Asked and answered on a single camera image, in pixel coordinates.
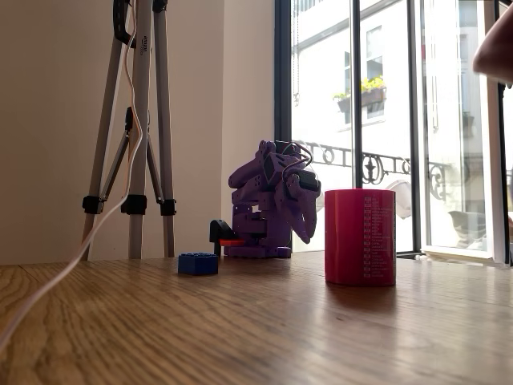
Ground white window sash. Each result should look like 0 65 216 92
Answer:
416 0 507 264

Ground red cup with white print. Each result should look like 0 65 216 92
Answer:
324 188 398 287

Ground white plastic cup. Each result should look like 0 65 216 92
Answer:
384 179 413 220

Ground wrought iron balcony railing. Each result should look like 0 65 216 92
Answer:
292 140 454 201

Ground person's bare forearm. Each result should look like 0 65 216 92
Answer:
472 4 513 86

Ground black window frame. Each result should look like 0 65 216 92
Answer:
274 0 513 265

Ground white cable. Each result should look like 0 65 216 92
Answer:
0 0 144 354

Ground window blind cord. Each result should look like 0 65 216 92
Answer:
292 0 302 107

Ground robot arm servo wires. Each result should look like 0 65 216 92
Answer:
280 140 314 186

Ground flower box with yellow flowers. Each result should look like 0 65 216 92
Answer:
332 75 388 116

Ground blue toy building brick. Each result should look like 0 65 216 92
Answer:
177 252 220 277

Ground black and orange table clamp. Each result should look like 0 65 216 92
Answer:
208 219 246 257

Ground grey camera tripod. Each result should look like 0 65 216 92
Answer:
82 0 177 260

